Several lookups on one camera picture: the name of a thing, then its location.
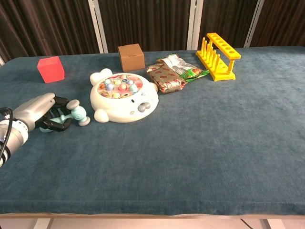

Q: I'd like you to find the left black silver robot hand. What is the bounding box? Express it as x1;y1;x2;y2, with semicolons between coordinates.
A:
13;92;72;132

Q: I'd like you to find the light blue toy mallet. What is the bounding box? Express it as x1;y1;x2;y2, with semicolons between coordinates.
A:
39;99;91;133

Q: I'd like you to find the white whack-a-mole toy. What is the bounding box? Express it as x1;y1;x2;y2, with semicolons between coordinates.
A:
90;68;160;124

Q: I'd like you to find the red foam cube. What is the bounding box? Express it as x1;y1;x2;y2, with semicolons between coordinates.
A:
37;56;65;83

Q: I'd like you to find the small brown cardboard box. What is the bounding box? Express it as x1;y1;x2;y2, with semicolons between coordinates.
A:
118;43;145;72

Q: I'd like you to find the white table leg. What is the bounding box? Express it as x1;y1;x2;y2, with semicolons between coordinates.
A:
265;219;285;229
34;218;54;229

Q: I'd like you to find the gold brown snack packet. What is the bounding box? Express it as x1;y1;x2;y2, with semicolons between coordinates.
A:
146;62;187;94

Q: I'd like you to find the green silver snack packet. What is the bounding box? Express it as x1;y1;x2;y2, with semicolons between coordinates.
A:
159;53;210;83

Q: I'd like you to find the blue table cloth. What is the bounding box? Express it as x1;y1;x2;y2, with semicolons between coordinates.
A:
0;45;305;217

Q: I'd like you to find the yellow test tube rack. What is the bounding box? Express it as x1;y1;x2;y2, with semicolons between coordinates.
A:
195;32;242;83

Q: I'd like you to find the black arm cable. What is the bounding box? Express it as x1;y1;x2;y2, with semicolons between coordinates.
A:
0;107;14;163

